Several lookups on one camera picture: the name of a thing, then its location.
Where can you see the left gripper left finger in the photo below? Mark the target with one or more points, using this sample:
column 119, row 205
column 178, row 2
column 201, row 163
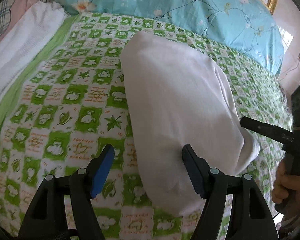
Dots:
column 61, row 207

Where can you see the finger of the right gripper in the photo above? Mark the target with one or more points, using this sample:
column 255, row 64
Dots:
column 273, row 132

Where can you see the cream white zip hoodie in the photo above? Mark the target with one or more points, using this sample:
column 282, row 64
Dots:
column 177, row 95

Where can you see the person's right hand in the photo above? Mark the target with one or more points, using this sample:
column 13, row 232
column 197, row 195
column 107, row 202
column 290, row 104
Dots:
column 287, row 187

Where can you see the green white patterned bedsheet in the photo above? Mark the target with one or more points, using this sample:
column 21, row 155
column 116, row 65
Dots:
column 71, row 102

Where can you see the teal floral quilt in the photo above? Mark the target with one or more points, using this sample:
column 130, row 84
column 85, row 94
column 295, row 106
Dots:
column 244, row 25

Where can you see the white folded towel blanket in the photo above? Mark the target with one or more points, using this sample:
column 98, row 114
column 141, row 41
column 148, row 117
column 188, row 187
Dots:
column 27, row 38

